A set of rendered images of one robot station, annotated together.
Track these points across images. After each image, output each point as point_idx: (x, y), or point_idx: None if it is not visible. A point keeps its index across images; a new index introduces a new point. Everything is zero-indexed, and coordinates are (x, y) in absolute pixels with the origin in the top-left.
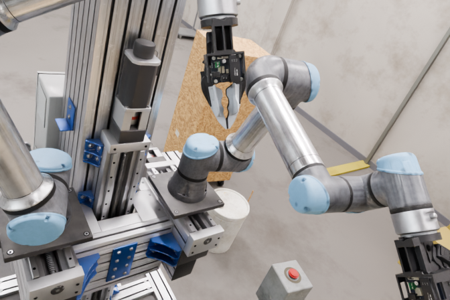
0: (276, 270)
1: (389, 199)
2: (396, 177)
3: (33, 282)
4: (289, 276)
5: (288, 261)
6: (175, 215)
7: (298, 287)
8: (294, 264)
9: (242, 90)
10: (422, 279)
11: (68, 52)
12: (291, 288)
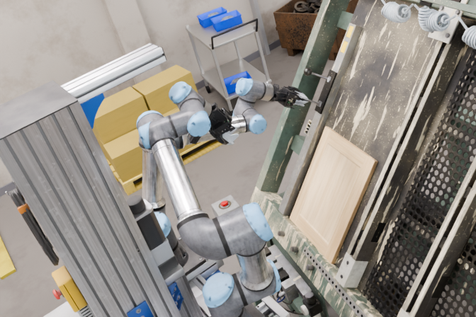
0: (223, 213)
1: (258, 95)
2: (253, 88)
3: (282, 315)
4: (226, 206)
5: (213, 208)
6: (204, 258)
7: (234, 201)
8: (215, 204)
9: None
10: (290, 96)
11: (93, 298)
12: (235, 204)
